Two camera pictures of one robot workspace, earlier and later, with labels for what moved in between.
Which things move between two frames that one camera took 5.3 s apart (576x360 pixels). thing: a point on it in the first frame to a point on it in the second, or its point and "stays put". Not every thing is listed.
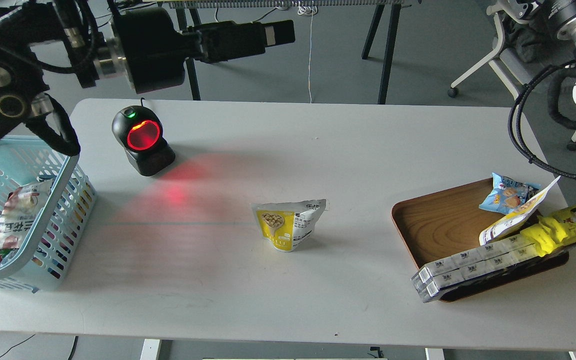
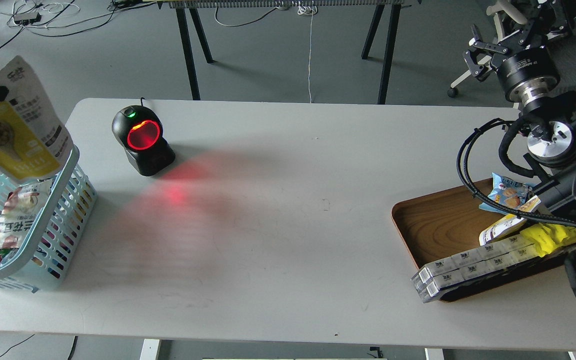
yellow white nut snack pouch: [285, 225] to [22, 133]
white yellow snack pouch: [514, 219] stays put
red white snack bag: [15, 224] stays put
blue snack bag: [507, 195] stays put
